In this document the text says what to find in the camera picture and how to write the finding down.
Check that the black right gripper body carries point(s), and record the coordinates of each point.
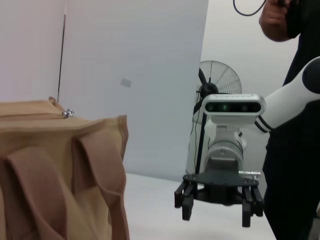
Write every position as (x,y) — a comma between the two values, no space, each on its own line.
(220,180)

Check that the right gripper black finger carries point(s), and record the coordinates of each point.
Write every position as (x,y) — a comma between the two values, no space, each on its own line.
(187,207)
(246,215)

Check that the khaki canvas food bag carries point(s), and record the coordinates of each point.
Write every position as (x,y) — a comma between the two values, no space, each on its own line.
(50,175)

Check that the silver zipper pull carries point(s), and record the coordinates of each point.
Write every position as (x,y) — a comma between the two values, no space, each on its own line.
(68,113)

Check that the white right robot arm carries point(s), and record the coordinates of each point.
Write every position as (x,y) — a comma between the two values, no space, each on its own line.
(287,100)

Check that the operator bare hand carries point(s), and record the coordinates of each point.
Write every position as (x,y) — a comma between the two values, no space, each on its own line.
(273,22)

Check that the person in black clothes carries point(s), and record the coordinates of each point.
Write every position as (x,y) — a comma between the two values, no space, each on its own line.
(295,187)

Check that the black standing fan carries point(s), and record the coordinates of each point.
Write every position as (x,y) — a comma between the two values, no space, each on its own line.
(212,88)

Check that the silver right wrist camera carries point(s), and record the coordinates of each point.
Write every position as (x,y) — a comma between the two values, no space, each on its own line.
(235,107)

